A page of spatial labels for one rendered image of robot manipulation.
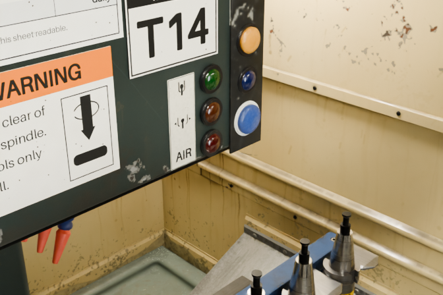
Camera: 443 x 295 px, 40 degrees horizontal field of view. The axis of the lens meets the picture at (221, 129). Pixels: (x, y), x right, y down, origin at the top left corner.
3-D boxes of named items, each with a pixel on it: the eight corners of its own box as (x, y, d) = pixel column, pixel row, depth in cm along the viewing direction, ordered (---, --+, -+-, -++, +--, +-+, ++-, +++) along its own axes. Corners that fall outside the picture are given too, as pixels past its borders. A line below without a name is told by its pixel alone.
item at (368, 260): (383, 261, 108) (384, 257, 108) (367, 274, 104) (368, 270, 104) (351, 244, 112) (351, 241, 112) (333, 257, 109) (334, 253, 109)
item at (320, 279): (348, 290, 101) (349, 286, 100) (329, 305, 97) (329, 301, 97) (314, 270, 105) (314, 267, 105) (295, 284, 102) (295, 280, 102)
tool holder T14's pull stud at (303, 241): (302, 255, 95) (303, 236, 94) (311, 259, 94) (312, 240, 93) (296, 259, 94) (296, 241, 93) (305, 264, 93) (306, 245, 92)
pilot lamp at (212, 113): (223, 120, 57) (223, 98, 56) (206, 127, 56) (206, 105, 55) (218, 118, 58) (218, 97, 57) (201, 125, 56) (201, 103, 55)
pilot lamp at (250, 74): (257, 89, 59) (258, 67, 59) (242, 94, 58) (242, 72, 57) (253, 87, 60) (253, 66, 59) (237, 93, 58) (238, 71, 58)
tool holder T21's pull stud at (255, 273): (257, 287, 88) (258, 267, 87) (264, 294, 87) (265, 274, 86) (248, 291, 87) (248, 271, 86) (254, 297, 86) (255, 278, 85)
